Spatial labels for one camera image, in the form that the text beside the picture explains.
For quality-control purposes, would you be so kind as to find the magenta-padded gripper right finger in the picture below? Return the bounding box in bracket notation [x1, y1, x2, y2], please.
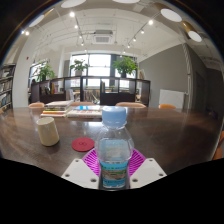
[127, 148, 168, 190]

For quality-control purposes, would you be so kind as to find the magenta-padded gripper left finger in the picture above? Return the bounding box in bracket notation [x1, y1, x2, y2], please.
[61, 148, 102, 190]

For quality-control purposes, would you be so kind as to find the clear blue-capped water bottle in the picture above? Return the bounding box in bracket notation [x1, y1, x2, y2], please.
[94, 105, 135, 190]

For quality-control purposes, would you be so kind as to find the flat round red coaster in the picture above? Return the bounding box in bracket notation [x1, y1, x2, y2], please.
[71, 136, 96, 153]

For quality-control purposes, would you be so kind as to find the cream ceramic cup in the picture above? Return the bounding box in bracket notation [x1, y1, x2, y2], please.
[35, 116, 61, 147]

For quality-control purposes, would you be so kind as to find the orange chair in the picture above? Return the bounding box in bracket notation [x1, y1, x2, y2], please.
[212, 130, 224, 161]

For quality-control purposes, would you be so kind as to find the white board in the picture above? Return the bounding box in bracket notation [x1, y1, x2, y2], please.
[158, 88, 186, 110]

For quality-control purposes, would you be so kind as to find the low dark shelf unit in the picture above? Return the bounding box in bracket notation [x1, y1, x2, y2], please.
[30, 75, 152, 107]

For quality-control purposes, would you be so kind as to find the large potted green plant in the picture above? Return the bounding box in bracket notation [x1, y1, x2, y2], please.
[112, 55, 139, 78]

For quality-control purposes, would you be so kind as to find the tall bookshelf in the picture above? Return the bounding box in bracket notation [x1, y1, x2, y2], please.
[0, 63, 17, 114]

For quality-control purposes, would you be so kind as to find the ceiling air conditioner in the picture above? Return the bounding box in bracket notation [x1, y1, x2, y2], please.
[92, 29, 114, 45]

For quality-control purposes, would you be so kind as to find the group of ceiling lights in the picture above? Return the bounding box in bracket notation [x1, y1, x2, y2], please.
[21, 0, 203, 48]

